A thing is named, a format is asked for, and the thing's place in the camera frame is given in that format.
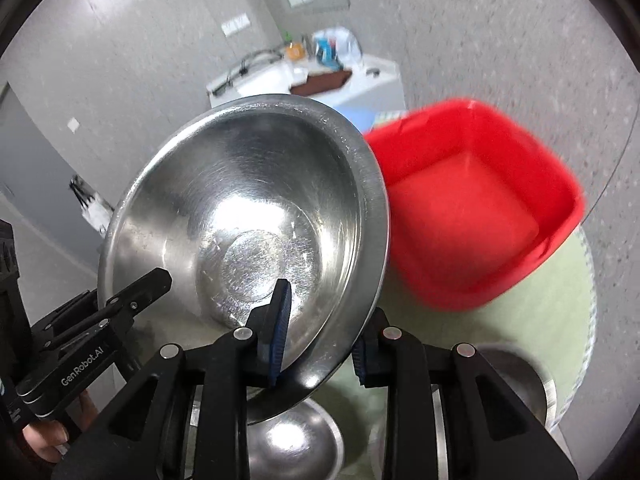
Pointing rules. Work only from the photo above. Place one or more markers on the blue and white plastic bag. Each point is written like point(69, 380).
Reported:
point(336, 48)

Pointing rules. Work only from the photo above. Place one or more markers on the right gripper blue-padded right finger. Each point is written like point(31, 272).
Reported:
point(449, 414)

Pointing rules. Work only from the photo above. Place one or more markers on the white double socket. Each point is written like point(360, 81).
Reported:
point(235, 25)

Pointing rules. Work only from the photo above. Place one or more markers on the white sink counter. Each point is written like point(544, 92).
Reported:
point(371, 84)

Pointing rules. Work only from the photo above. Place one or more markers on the medium steel bowl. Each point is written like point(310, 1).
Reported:
point(523, 374)

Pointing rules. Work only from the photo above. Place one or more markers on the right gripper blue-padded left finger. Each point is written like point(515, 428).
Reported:
point(141, 434)

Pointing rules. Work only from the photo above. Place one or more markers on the white tote bag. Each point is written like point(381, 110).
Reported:
point(94, 209)

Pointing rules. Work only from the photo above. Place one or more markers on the red plastic basin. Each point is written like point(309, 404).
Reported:
point(477, 202)

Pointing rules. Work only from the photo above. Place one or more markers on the person's left hand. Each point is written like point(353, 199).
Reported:
point(46, 437)

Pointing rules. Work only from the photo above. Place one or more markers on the large steel mixing bowl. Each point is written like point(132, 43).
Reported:
point(255, 190)

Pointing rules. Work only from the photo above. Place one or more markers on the orange container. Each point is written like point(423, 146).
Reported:
point(295, 51)

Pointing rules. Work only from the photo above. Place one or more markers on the small steel bowl front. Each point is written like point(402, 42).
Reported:
point(301, 443)

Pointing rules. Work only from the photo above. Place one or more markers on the green checkered tablecloth with lace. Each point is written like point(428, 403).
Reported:
point(550, 315)

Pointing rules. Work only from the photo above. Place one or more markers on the white wall switch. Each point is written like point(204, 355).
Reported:
point(73, 124)

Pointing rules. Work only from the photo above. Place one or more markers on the grey door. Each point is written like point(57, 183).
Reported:
point(36, 181)

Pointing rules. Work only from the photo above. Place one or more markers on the light blue plate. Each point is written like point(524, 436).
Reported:
point(361, 118)

